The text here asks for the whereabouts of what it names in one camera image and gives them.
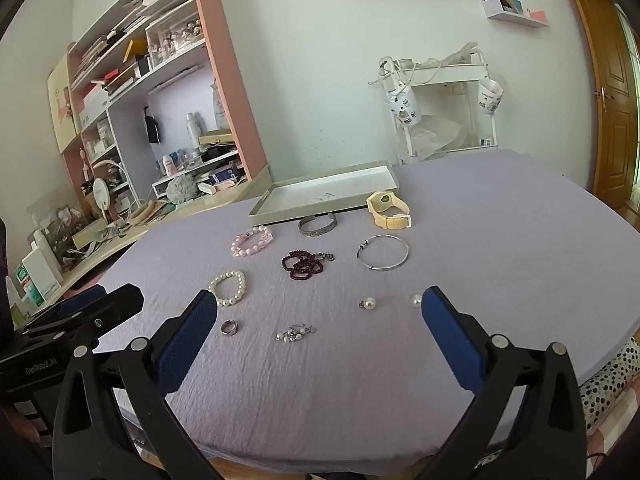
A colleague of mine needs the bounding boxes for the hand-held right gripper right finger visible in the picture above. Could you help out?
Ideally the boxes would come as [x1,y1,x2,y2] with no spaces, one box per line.
[421,286,587,480]

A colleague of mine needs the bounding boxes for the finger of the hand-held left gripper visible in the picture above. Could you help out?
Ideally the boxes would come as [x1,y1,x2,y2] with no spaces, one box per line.
[60,283,146,356]
[30,285,108,331]

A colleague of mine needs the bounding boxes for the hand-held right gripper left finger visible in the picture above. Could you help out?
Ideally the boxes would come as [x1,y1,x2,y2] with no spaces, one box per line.
[52,289,236,480]

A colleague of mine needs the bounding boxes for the white pearl bracelet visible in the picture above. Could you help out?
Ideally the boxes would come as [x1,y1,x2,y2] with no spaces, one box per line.
[208,270,247,308]

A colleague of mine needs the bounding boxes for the pink bead bracelet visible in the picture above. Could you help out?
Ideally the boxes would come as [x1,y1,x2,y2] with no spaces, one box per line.
[230,225,274,259]

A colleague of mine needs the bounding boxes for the thin silver bangle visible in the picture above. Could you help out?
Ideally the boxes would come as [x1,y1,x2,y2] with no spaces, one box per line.
[356,234,409,272]

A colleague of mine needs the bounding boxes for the grey shallow tray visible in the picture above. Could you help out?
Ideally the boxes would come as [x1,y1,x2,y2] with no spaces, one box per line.
[248,160,402,226]

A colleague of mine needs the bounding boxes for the person's left hand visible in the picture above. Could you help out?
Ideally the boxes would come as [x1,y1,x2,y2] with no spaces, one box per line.
[0,402,43,448]

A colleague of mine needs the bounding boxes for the green and white box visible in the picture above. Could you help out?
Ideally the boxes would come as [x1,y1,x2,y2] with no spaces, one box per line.
[12,265,42,308]

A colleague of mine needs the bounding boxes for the clear cosmetic organizer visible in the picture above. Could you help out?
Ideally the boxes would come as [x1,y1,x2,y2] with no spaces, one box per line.
[27,200,96,261]

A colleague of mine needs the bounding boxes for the wooden rings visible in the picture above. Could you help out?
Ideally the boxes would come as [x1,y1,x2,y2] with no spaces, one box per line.
[127,200,161,223]

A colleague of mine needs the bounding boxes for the silver earring cluster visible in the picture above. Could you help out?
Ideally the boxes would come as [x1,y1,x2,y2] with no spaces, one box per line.
[276,324,318,344]

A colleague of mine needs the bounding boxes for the round white mirror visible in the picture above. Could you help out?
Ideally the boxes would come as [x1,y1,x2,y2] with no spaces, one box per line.
[93,179,112,221]

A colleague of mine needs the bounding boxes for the purple tablecloth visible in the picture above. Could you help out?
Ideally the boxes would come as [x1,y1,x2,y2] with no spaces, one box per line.
[92,149,640,476]

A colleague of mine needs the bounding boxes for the white desk organizer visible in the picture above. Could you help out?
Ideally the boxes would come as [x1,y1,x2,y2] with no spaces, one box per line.
[151,150,243,198]

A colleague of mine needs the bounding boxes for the white desk lamp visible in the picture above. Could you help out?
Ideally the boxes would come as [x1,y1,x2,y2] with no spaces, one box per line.
[90,159,138,206]

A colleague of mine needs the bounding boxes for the cream curved desk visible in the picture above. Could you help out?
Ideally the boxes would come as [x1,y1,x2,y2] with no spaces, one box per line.
[10,180,273,311]

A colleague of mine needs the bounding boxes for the yellow wristwatch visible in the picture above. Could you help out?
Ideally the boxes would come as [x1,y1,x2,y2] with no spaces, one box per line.
[366,190,412,230]

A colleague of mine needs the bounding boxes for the blue box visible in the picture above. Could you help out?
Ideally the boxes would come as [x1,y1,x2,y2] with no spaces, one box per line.
[207,167,242,186]

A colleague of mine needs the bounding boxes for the polka dot cloth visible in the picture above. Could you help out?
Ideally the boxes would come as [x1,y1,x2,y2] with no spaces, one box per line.
[580,335,640,436]

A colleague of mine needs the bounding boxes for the small black hanging bag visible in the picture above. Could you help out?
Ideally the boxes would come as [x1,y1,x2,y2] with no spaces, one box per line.
[143,106,162,144]

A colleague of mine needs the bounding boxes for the white spray bottle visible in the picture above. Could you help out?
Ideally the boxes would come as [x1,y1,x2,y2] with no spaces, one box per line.
[186,112,202,151]

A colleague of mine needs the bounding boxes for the flat beige box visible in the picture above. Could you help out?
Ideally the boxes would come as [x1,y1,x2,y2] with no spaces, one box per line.
[198,129,234,147]

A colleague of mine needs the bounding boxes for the cartoon print cabinet panel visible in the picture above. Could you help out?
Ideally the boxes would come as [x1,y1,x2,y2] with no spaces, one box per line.
[47,55,81,155]

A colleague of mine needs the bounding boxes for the clear plastic bag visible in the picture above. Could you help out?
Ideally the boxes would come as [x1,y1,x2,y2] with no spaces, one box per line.
[395,115,473,163]

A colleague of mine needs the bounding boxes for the printed white bag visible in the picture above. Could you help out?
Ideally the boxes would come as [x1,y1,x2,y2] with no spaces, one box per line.
[212,80,232,131]

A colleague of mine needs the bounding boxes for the printed white cup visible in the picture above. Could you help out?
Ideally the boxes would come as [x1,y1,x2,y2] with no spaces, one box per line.
[477,77,503,116]
[384,85,418,128]

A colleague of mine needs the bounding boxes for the pink and white shelf unit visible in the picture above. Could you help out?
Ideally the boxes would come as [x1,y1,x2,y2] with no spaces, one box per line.
[65,0,271,221]

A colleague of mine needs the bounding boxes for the white utility cart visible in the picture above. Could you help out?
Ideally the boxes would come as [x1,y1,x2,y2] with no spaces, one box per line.
[377,47,501,166]

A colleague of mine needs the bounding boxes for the clear figurine display case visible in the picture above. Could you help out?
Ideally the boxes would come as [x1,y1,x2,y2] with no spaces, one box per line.
[146,0,206,68]

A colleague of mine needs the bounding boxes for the wooden door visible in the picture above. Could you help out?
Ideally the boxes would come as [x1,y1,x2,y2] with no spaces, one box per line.
[557,0,640,211]

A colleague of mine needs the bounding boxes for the dark red bead bracelet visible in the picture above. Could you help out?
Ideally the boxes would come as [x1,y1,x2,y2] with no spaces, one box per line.
[281,250,335,281]

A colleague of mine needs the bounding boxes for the silver cuff bracelet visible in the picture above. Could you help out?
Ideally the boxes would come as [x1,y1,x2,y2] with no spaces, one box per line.
[298,213,338,236]

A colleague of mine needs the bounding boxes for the short white wall shelf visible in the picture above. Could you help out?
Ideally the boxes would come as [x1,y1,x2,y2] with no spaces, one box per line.
[480,0,551,28]

